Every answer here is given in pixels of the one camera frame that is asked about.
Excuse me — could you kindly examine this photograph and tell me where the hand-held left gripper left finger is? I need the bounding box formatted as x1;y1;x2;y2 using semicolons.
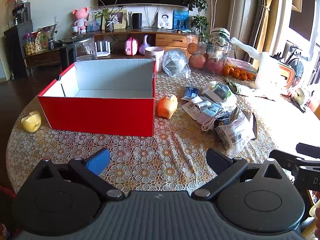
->
25;148;125;202

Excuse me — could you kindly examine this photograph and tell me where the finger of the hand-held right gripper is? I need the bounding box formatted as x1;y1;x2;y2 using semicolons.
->
269;149;320;174
296;142;320;159

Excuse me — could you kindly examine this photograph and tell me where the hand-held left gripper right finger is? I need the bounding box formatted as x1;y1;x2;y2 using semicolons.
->
191;147;294;201

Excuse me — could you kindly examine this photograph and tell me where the clear packet with barcode labels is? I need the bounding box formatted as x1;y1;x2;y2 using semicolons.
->
215;110;257;155

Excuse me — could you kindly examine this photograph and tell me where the white charging cable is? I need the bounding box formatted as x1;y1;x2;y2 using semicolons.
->
201;107;227;132

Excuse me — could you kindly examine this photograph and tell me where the red cardboard box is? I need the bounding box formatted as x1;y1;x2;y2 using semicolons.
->
37;59;157;137

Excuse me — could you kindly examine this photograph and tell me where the white printed sachet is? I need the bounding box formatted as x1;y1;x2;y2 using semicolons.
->
189;96;213;109
182;102;207;125

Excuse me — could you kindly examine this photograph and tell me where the white green wet wipes pack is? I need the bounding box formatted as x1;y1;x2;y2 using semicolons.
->
202;81;237;105

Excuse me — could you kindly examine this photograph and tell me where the small blue packet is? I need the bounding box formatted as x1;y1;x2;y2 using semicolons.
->
181;86;200;102

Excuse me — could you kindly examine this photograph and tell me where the pale yellow apple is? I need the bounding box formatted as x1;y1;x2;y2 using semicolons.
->
21;110;42;133

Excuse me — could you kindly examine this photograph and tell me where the floral tablecloth desktop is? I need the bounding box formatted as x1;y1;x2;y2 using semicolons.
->
5;66;320;197

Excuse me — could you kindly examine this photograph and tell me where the person's right hand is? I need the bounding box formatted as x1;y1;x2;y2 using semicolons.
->
309;191;320;239

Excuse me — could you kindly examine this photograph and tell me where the pale green pouch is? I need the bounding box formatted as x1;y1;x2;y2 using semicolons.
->
290;87;308;113

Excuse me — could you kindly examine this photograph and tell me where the green white rag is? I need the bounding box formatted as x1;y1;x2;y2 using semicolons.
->
225;78;253;95

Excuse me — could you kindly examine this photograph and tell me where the orange plastic box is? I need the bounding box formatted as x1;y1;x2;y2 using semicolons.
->
279;62;297;89

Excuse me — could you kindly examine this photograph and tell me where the white plastic bag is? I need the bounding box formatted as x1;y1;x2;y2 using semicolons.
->
230;37;288;93

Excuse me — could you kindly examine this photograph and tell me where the pile of mandarins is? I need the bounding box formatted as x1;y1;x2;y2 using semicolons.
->
222;66;255;81

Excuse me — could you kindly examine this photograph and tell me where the red apple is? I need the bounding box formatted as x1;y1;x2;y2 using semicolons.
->
206;58;224;75
189;53;207;70

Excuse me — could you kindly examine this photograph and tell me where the clear food container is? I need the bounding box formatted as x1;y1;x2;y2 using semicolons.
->
226;57;258;74

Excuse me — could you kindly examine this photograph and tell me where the clear plastic bag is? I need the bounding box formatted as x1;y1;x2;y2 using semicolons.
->
162;49;192;78

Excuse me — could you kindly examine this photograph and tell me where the glass fruit bowl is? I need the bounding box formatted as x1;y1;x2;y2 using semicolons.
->
186;35;232;68

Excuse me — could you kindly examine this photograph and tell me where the white router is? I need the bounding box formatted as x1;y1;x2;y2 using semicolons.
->
94;41;111;57

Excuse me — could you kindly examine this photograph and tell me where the glass kettle with black lid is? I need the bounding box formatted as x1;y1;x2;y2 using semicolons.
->
59;35;98;71

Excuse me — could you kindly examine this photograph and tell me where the large orange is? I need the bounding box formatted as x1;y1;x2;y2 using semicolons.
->
187;42;200;55

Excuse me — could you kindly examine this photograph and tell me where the pink toy suitcase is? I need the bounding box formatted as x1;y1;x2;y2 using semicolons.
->
124;37;138;56

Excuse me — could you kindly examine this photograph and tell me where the white mug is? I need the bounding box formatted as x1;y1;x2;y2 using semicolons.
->
145;46;165;72

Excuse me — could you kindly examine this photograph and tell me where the white green patterned vase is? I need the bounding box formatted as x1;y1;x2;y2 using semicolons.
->
209;27;231;50

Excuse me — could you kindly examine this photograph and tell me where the purple kettlebell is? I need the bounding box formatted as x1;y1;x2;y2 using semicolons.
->
139;34;150;55

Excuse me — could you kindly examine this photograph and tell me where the small plant in dark vase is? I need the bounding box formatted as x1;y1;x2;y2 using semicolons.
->
37;17;59;50

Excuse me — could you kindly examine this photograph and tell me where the wooden television cabinet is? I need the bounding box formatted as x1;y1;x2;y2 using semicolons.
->
24;27;209;68

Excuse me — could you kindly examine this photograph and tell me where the cookie jar with pink lid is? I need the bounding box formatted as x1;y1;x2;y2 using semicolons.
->
23;32;37;56

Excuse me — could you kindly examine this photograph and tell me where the potted plant in patterned vase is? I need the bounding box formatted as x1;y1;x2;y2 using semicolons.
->
91;0;120;32

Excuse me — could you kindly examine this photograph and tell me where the black cabinet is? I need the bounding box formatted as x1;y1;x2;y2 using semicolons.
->
4;20;34;79

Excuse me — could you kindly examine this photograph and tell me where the blue picture card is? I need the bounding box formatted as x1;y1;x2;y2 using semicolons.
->
87;12;102;32

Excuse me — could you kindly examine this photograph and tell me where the yellow curtain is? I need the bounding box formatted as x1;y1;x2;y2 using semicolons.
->
251;0;278;67

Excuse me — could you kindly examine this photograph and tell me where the pink doll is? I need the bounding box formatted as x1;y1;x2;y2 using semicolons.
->
72;7;89;34

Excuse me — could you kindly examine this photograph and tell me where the blue picture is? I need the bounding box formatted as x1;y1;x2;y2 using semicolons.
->
173;9;190;30

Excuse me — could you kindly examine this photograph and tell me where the black cylinder speaker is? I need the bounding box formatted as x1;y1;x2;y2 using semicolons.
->
132;12;142;29

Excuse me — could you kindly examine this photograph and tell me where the tall potted tree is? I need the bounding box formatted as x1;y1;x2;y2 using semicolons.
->
186;0;230;37

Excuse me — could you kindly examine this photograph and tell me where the black coffee machine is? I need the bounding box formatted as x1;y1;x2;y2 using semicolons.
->
12;2;32;25

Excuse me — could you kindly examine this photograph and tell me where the yellow-green photo frame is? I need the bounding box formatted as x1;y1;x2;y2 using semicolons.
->
101;9;128;30

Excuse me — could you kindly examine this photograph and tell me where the white child photo frame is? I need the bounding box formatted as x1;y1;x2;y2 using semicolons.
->
157;12;173;30

